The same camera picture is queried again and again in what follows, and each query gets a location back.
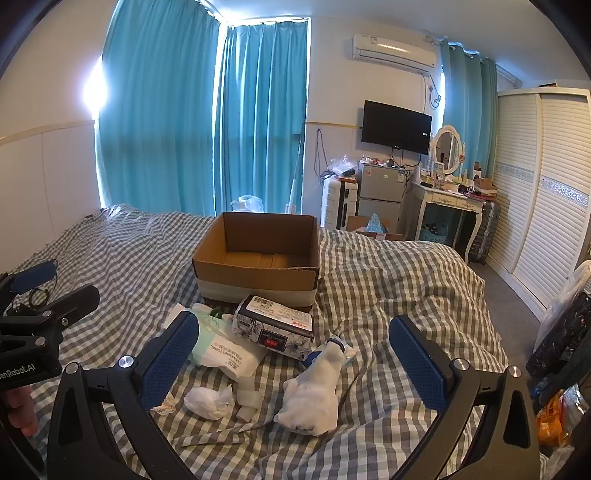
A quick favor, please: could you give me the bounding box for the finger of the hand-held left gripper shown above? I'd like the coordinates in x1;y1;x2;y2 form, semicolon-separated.
23;284;101;333
0;260;58;301

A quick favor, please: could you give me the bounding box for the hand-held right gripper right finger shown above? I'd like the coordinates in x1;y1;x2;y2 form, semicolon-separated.
388;315;541;480

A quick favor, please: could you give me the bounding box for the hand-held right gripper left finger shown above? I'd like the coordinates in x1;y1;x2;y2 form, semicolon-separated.
46;310;200;480

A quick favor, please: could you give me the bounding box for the white face towel pack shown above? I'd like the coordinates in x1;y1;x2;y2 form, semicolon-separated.
187;318;267;381

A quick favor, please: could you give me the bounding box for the clear green plastic packet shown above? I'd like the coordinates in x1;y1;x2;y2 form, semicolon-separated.
191;303;236;333

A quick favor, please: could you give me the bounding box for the white tissue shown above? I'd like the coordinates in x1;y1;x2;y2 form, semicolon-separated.
184;385;235;421

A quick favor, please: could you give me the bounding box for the white knitted glove bundle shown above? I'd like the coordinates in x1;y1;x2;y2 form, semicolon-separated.
274;338;358;437

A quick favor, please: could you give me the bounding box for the floral tissue pack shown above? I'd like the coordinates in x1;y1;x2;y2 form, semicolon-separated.
233;295;315;361

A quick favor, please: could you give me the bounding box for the person's left hand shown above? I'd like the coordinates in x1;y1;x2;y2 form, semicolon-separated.
4;385;40;438

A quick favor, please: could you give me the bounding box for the grey white checkered blanket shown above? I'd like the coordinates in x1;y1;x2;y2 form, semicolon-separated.
0;203;509;480

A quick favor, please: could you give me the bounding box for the clear plastic sheet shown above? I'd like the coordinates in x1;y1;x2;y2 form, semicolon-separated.
99;205;162;232

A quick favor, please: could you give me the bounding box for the teal basket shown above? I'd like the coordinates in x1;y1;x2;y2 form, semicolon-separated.
422;222;455;243

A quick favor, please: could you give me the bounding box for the orange snack packet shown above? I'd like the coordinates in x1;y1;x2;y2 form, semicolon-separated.
536;388;591;448

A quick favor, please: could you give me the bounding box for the dark floral bag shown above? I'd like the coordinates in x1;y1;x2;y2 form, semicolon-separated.
526;291;591;402

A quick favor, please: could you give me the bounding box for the small cardboard box on floor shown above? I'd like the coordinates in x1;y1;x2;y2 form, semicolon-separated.
346;215;404;241

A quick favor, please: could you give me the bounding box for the silver suitcase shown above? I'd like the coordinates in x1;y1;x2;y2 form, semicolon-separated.
468;200;502;266

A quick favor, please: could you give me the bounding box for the large white plastic bag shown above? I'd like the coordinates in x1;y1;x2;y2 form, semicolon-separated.
538;261;591;342

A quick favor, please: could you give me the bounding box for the white dressing table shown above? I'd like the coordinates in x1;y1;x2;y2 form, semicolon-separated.
411;180;497;264

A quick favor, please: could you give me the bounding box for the white plastic bag by window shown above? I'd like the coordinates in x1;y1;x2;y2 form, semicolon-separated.
231;195;266;214

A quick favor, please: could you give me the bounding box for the grey small fridge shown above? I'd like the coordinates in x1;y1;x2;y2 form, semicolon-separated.
358;161;407;232

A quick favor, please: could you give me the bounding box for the white suitcase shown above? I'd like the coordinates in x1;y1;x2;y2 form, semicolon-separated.
322;175;360;230

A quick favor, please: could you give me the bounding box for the brown box on dressing table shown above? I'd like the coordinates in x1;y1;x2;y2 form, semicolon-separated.
473;161;497;190

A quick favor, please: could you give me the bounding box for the wide teal curtain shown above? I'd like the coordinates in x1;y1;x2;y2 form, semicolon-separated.
95;0;227;215

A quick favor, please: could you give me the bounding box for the clear plastic bag of goods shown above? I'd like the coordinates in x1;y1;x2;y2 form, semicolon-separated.
328;157;360;178

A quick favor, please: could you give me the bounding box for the white louvred wardrobe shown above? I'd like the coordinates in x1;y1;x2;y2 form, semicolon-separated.
485;85;591;319

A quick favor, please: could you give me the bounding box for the oval vanity mirror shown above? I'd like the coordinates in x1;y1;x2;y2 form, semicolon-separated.
434;126;466;169

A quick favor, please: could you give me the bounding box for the narrow teal curtain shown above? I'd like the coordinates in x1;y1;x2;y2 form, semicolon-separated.
215;18;310;217

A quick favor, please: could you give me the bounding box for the teal curtain beside wardrobe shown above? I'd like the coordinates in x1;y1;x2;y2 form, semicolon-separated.
438;41;499;176

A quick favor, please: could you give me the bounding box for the white air conditioner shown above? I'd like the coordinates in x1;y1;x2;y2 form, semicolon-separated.
352;32;438;73

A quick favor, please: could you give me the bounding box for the black wall television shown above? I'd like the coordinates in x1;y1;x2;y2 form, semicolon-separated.
361;100;433;156

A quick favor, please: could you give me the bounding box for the air conditioner power cable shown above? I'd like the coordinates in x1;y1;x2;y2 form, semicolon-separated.
422;71;441;109

